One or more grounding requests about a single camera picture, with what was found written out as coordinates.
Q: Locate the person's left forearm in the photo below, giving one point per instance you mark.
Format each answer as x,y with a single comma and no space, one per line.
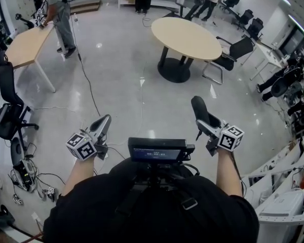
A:
79,172

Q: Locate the rectangular wooden table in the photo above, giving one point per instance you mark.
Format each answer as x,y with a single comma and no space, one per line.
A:
25,47

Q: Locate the white power strip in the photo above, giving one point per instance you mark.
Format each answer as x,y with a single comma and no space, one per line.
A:
36,218

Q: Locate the round wooden table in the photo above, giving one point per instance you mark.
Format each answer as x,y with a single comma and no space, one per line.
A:
185,38

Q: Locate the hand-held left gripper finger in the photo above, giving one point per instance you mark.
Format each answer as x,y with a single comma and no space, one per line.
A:
106,128
98,123

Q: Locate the person's right forearm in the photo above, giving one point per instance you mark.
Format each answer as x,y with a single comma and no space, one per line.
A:
226,172

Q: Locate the spare hand-held gripper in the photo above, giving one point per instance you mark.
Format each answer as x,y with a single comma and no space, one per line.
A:
50,192
17,200

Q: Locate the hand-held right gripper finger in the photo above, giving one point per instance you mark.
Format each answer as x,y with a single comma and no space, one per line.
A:
215,122
207,129

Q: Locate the black chest-mounted monitor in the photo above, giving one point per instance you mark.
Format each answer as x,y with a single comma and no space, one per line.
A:
157,149

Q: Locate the black cantilever visitor chair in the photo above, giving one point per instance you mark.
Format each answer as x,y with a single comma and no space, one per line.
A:
233,53

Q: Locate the white flat box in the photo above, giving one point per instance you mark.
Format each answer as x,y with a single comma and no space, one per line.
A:
283,202

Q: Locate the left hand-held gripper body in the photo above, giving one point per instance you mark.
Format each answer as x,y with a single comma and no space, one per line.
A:
81,147

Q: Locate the wooden step platform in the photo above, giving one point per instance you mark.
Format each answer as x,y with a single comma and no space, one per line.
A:
84,5

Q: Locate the grey charging dock device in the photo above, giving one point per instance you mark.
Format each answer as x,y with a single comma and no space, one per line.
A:
24,171

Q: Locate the person's black shirt torso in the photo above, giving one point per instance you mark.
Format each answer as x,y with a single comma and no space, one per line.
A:
147,211

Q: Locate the black high-back office chair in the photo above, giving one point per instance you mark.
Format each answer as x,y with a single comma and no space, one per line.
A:
7,90

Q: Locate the white desk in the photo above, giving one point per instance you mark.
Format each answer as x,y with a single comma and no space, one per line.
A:
269,57

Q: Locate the black chest harness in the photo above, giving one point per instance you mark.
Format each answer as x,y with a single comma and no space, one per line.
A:
154,178

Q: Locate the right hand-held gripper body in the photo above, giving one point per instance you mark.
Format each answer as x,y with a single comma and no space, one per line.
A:
230,138

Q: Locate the pile of electronic equipment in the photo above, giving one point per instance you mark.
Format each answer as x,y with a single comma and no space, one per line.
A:
302,110

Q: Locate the white curved shelf rack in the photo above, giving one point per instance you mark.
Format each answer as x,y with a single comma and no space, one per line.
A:
283,176

